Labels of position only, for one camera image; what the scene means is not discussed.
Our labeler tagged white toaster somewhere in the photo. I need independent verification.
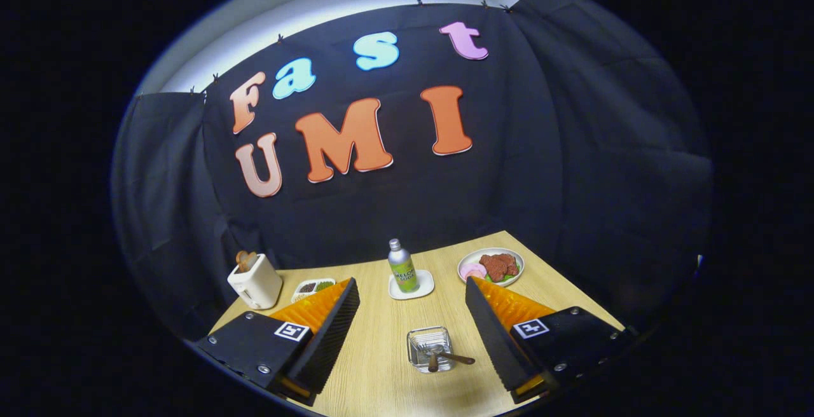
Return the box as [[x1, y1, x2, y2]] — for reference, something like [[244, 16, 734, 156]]
[[227, 253, 284, 310]]

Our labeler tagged white oval food plate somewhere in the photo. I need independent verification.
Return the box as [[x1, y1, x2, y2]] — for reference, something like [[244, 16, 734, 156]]
[[457, 248, 526, 287]]

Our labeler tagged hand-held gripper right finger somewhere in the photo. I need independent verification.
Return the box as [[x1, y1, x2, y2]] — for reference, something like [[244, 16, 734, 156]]
[[464, 276, 637, 405]]

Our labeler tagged white divided snack tray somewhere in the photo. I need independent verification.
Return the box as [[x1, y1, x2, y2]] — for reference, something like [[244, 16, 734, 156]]
[[291, 278, 336, 304]]

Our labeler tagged red-brown fried meat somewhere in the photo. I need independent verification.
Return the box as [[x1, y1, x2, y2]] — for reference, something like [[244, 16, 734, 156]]
[[479, 253, 520, 283]]

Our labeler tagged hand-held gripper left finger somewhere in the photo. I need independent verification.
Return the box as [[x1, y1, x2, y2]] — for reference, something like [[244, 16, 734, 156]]
[[194, 277, 361, 407]]

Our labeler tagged metal wire basket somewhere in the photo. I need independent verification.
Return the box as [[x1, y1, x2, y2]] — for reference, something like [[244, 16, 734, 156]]
[[407, 326, 454, 374]]

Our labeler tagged white square coaster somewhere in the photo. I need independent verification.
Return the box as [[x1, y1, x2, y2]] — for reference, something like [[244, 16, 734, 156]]
[[389, 270, 436, 301]]

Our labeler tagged green soda bottle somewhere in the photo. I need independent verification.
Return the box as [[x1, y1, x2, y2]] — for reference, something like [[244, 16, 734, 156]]
[[388, 238, 420, 294]]

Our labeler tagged black backdrop cloth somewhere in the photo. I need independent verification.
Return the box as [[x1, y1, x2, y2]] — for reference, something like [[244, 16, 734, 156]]
[[111, 0, 714, 341]]

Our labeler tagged wooden-handled metal fork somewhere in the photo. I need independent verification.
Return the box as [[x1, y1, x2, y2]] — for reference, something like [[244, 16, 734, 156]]
[[412, 339, 476, 366]]

